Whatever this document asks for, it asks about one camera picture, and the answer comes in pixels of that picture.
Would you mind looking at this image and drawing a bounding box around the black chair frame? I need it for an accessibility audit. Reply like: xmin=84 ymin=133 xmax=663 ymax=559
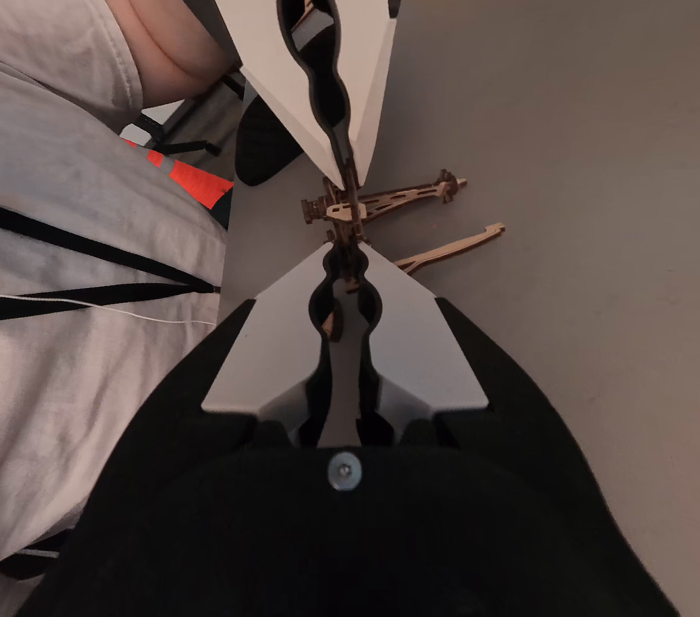
xmin=131 ymin=70 xmax=244 ymax=159

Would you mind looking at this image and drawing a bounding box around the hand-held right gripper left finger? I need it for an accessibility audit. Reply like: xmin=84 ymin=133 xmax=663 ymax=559
xmin=201 ymin=243 xmax=333 ymax=443

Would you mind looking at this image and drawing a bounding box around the wooden crossbow model assembly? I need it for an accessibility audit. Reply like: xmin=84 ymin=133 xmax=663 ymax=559
xmin=301 ymin=169 xmax=505 ymax=298

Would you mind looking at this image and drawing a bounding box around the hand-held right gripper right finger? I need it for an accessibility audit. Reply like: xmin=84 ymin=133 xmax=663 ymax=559
xmin=363 ymin=245 xmax=489 ymax=432

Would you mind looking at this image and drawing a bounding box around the thin white cord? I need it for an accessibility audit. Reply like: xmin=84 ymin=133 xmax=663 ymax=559
xmin=0 ymin=294 xmax=217 ymax=325

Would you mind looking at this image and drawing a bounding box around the person's left forearm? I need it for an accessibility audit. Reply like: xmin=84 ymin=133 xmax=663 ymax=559
xmin=104 ymin=0 xmax=237 ymax=105

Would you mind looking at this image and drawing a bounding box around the black lanyard strap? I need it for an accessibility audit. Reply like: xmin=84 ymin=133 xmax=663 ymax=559
xmin=0 ymin=207 xmax=221 ymax=321

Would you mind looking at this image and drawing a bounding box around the orange fabric piece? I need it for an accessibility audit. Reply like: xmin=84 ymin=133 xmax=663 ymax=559
xmin=125 ymin=138 xmax=235 ymax=209

